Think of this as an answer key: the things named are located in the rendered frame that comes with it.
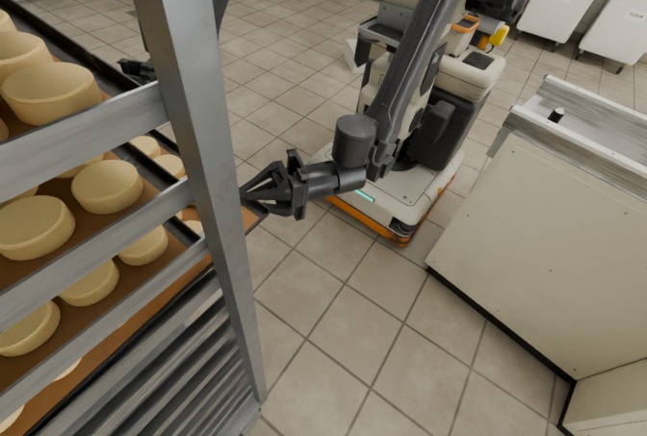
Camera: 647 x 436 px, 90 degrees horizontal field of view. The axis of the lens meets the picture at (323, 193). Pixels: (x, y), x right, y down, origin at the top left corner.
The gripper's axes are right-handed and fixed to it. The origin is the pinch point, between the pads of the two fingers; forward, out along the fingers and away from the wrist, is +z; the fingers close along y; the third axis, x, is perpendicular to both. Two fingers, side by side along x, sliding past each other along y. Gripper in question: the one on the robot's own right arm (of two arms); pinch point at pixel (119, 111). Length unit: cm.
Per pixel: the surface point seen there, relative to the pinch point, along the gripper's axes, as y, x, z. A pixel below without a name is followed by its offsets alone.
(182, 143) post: -20.0, -27.3, 27.8
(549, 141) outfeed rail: 12, -97, -33
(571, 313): 62, -127, -10
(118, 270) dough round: -4.2, -18.7, 31.0
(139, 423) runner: 20.9, -18.1, 40.9
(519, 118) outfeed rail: 10, -89, -39
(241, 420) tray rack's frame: 85, -25, 31
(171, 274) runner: -4.8, -24.3, 30.8
